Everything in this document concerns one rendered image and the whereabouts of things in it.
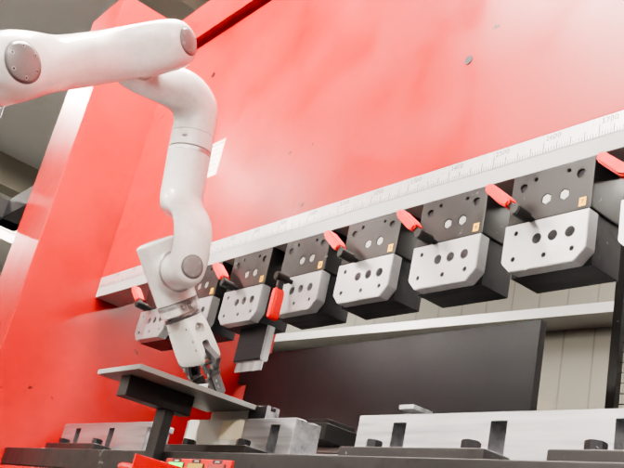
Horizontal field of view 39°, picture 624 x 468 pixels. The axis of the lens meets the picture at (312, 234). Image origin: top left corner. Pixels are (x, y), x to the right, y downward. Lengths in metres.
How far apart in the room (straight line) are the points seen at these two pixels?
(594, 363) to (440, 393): 3.18
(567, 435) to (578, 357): 4.16
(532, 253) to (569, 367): 4.06
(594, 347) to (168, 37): 3.96
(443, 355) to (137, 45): 1.03
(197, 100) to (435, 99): 0.51
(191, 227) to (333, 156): 0.34
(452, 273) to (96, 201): 1.52
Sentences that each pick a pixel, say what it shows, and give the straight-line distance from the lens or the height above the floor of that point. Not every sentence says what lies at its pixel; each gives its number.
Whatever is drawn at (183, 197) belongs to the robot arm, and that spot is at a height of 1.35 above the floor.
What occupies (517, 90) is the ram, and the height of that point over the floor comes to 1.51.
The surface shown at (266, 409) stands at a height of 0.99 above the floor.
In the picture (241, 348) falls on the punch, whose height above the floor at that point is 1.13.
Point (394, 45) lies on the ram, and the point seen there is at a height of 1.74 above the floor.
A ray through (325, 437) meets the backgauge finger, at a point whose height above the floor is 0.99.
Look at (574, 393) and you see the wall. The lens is 5.31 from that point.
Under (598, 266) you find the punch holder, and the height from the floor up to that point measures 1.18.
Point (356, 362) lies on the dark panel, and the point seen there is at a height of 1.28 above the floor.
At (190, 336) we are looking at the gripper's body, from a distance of 1.79.
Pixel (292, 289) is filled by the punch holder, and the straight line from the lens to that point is 1.78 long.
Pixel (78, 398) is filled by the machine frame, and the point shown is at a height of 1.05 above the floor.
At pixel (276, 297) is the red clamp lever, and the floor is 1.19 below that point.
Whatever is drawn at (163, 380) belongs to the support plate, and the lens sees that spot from 1.71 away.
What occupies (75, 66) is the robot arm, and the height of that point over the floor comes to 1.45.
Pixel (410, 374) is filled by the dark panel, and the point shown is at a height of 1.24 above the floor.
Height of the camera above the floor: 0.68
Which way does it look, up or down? 22 degrees up
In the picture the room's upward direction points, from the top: 13 degrees clockwise
